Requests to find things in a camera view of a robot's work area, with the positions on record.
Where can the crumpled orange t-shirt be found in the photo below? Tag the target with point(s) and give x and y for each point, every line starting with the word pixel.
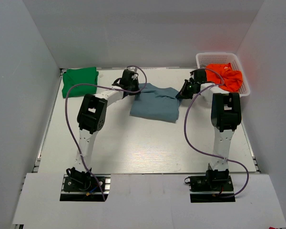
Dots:
pixel 233 79

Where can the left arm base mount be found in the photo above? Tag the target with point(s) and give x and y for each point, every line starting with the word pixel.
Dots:
pixel 90 192

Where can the folded green t-shirt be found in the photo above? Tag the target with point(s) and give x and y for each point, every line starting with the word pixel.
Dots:
pixel 77 76

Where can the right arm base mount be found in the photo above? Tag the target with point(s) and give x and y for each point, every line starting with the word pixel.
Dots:
pixel 203 192

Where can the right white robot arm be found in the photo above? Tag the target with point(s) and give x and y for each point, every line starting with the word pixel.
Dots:
pixel 225 118

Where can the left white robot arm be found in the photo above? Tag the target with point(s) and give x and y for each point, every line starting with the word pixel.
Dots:
pixel 91 119

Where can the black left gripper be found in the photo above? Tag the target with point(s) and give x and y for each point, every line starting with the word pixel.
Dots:
pixel 136 81

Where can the white plastic basket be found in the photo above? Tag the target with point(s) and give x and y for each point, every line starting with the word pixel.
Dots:
pixel 206 58

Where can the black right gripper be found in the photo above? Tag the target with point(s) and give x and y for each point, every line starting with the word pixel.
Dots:
pixel 183 93

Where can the blue-grey t-shirt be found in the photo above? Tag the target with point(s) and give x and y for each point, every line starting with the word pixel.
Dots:
pixel 156 104

